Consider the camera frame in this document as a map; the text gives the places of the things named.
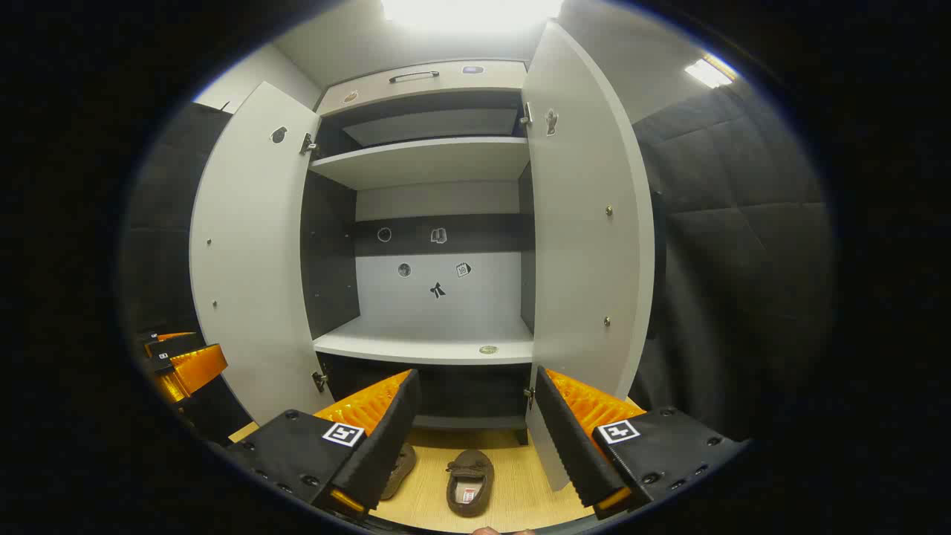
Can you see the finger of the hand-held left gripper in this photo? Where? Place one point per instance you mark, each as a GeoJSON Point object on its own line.
{"type": "Point", "coordinates": [174, 345]}
{"type": "Point", "coordinates": [195, 368]}

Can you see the white cabinet drawer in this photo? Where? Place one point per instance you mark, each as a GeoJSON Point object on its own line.
{"type": "Point", "coordinates": [446, 89]}

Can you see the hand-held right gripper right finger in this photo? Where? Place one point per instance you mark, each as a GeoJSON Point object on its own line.
{"type": "Point", "coordinates": [568, 446]}

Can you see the white shoe cabinet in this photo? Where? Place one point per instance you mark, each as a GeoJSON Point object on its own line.
{"type": "Point", "coordinates": [446, 305]}

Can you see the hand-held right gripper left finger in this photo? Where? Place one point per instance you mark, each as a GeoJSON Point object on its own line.
{"type": "Point", "coordinates": [386, 446]}

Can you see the brown slipper shoe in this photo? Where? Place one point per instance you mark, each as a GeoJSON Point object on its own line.
{"type": "Point", "coordinates": [469, 468]}
{"type": "Point", "coordinates": [405, 464]}

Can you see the white cabinet door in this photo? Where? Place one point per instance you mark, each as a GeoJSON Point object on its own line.
{"type": "Point", "coordinates": [252, 260]}
{"type": "Point", "coordinates": [579, 260]}

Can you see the large ceiling light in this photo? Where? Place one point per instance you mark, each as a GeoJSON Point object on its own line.
{"type": "Point", "coordinates": [468, 11]}

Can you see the small ceiling light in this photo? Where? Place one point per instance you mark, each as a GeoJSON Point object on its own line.
{"type": "Point", "coordinates": [707, 72]}

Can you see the metal door hinge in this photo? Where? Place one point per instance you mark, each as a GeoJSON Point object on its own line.
{"type": "Point", "coordinates": [319, 381]}
{"type": "Point", "coordinates": [529, 395]}
{"type": "Point", "coordinates": [526, 115]}
{"type": "Point", "coordinates": [307, 143]}

